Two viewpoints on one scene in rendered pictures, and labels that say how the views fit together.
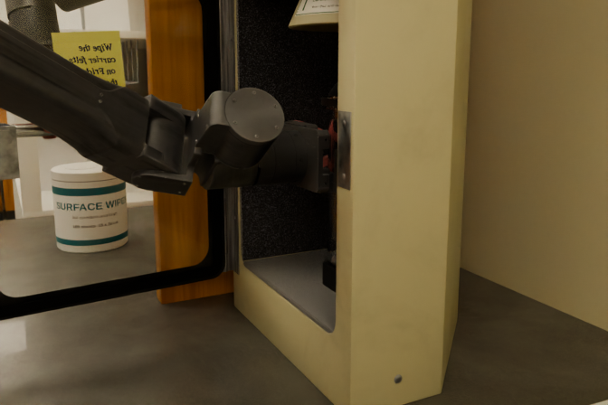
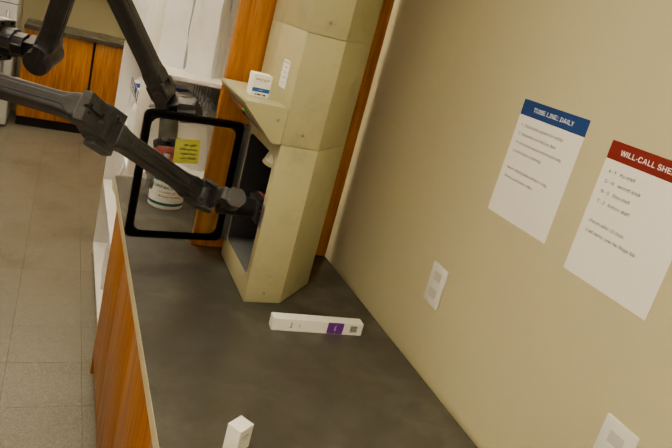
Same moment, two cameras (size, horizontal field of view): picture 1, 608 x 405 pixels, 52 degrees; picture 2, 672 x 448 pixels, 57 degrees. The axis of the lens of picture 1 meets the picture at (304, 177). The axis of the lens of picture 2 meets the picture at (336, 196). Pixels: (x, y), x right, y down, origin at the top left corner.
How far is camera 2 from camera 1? 1.18 m
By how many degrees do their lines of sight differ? 5
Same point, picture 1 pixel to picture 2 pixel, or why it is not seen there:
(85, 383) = (158, 267)
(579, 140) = (378, 225)
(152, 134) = (202, 192)
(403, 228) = (276, 245)
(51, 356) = (146, 254)
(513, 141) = (362, 215)
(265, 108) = (240, 195)
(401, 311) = (269, 271)
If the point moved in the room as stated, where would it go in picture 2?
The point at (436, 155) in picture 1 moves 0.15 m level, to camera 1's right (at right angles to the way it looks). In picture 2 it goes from (293, 224) to (345, 238)
